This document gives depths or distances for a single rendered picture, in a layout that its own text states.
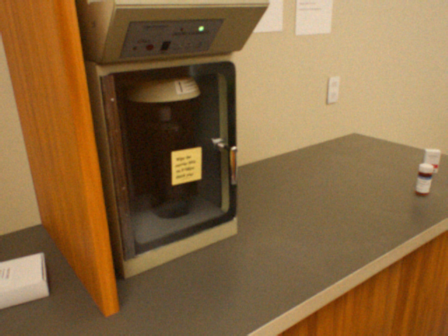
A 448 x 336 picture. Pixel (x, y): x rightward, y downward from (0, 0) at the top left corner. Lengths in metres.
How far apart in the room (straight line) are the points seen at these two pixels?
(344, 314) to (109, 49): 0.80
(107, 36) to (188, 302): 0.53
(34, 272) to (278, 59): 1.14
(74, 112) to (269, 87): 1.05
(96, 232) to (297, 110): 1.19
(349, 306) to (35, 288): 0.72
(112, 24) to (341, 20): 1.34
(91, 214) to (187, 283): 0.28
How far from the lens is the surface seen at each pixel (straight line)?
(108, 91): 0.79
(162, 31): 0.76
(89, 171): 0.72
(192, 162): 0.91
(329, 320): 1.04
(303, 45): 1.73
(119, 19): 0.70
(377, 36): 2.12
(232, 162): 0.91
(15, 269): 1.01
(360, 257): 1.03
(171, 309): 0.86
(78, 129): 0.70
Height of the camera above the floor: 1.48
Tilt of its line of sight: 21 degrees down
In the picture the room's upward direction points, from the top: 2 degrees counter-clockwise
